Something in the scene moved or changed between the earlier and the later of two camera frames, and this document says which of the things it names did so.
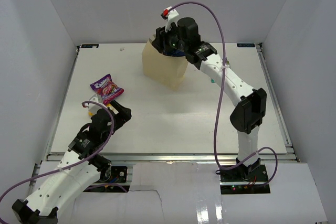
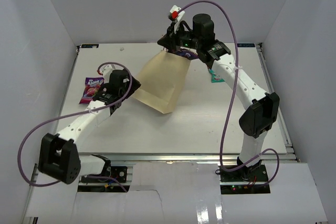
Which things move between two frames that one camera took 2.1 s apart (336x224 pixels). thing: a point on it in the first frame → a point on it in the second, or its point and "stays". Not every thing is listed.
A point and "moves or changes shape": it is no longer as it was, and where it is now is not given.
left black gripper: [124, 115] → [136, 85]
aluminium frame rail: [182, 158] stays
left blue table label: [90, 46] stays
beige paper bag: [168, 71] moves or changes shape
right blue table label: [245, 45] stays
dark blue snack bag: [177, 53] moves or changes shape
